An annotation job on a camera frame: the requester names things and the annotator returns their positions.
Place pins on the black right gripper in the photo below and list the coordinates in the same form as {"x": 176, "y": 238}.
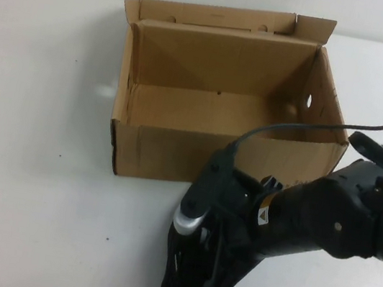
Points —
{"x": 238, "y": 216}

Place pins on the brown cardboard shoe box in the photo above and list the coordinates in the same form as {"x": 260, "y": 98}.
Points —
{"x": 162, "y": 146}

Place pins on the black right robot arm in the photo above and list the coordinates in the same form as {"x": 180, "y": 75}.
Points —
{"x": 311, "y": 213}

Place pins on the right wrist camera silver ends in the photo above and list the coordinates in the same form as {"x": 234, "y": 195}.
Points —
{"x": 203, "y": 182}

